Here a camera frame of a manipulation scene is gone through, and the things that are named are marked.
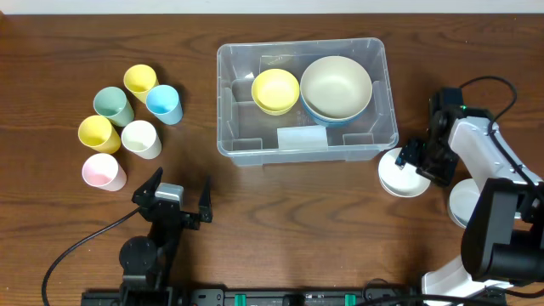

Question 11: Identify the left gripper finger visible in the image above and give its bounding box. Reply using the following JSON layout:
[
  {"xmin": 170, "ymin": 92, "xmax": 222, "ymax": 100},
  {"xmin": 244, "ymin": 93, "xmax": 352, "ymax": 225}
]
[
  {"xmin": 132, "ymin": 167, "xmax": 163, "ymax": 205},
  {"xmin": 198, "ymin": 177, "xmax": 213, "ymax": 223}
]

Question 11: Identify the white small bowl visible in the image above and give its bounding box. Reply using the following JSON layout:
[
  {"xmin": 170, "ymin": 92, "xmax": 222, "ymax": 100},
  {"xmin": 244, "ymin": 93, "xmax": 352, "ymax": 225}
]
[{"xmin": 377, "ymin": 148, "xmax": 430, "ymax": 198}]

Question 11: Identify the light blue small bowl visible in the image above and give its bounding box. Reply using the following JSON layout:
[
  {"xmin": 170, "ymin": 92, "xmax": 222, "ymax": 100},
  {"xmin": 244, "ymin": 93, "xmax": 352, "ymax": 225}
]
[{"xmin": 447, "ymin": 178, "xmax": 480, "ymax": 229}]

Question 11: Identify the dark blue bowl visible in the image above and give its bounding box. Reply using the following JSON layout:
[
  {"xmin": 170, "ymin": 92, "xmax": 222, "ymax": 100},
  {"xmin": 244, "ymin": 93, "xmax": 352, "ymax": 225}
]
[
  {"xmin": 312, "ymin": 116, "xmax": 358, "ymax": 128},
  {"xmin": 302, "ymin": 100, "xmax": 366, "ymax": 122}
]

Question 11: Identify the beige large bowl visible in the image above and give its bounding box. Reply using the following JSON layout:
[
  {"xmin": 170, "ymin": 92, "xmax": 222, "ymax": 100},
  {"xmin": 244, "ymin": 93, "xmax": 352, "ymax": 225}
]
[{"xmin": 300, "ymin": 55, "xmax": 373, "ymax": 122}]

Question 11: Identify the yellow small bowl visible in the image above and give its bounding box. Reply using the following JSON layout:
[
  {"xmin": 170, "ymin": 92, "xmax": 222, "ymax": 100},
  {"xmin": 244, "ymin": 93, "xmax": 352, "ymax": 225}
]
[{"xmin": 251, "ymin": 69, "xmax": 300, "ymax": 116}]

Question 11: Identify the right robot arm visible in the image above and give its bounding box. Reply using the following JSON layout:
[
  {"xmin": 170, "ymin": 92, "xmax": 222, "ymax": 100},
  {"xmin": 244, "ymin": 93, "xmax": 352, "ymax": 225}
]
[{"xmin": 395, "ymin": 88, "xmax": 543, "ymax": 298}]

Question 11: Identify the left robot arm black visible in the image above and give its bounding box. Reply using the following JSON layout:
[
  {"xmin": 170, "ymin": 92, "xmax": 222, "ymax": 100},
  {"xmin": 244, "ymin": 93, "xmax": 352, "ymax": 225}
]
[{"xmin": 119, "ymin": 168, "xmax": 213, "ymax": 295}]

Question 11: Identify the clear plastic storage container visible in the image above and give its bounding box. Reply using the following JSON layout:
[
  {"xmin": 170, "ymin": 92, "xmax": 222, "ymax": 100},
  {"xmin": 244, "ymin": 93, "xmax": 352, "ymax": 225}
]
[{"xmin": 217, "ymin": 37, "xmax": 399, "ymax": 167}]

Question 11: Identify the pink cup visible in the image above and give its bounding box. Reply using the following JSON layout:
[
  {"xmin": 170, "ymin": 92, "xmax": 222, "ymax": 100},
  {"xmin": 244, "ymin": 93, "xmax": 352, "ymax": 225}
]
[{"xmin": 82, "ymin": 153, "xmax": 127, "ymax": 191}]

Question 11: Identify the cream white cup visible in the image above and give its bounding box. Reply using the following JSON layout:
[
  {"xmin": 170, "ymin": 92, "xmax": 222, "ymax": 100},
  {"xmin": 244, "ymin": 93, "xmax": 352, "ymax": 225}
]
[{"xmin": 121, "ymin": 120, "xmax": 162, "ymax": 160}]

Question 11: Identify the yellow cup at front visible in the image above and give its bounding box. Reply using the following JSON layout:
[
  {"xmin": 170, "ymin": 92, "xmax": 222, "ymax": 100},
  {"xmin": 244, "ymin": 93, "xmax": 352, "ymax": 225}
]
[{"xmin": 77, "ymin": 115, "xmax": 121, "ymax": 154}]

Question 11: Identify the yellow cup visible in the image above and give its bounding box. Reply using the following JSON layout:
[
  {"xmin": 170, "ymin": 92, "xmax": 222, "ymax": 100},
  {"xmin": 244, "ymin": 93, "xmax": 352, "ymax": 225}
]
[
  {"xmin": 123, "ymin": 64, "xmax": 159, "ymax": 104},
  {"xmin": 77, "ymin": 115, "xmax": 121, "ymax": 154}
]

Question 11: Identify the blue cup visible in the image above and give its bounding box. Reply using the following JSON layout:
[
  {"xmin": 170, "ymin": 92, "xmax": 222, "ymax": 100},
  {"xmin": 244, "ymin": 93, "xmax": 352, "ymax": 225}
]
[{"xmin": 146, "ymin": 85, "xmax": 184, "ymax": 125}]

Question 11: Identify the green cup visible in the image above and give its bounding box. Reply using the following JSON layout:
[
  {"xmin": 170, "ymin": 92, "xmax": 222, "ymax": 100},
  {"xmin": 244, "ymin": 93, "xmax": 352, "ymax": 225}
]
[{"xmin": 93, "ymin": 87, "xmax": 134, "ymax": 127}]

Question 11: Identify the yellow cup at back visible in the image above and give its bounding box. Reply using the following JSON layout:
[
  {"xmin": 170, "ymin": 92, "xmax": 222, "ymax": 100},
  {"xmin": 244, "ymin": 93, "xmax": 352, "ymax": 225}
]
[{"xmin": 123, "ymin": 64, "xmax": 159, "ymax": 104}]

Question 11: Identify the left black cable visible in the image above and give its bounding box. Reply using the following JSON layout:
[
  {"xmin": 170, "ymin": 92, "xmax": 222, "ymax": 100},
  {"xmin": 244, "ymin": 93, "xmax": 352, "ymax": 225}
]
[{"xmin": 41, "ymin": 206, "xmax": 142, "ymax": 306}]

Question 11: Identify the black cable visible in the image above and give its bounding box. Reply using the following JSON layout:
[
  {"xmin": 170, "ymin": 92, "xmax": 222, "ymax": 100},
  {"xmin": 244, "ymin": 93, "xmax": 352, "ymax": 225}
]
[
  {"xmin": 458, "ymin": 76, "xmax": 528, "ymax": 184},
  {"xmin": 41, "ymin": 206, "xmax": 142, "ymax": 306}
]

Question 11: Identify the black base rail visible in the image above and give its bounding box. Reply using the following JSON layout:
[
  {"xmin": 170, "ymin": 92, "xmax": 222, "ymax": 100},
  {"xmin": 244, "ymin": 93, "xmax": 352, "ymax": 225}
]
[{"xmin": 81, "ymin": 285, "xmax": 443, "ymax": 306}]

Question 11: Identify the right black cable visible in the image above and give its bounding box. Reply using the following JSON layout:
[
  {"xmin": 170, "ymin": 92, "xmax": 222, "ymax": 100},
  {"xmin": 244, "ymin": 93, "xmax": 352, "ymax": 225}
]
[{"xmin": 458, "ymin": 76, "xmax": 528, "ymax": 184}]

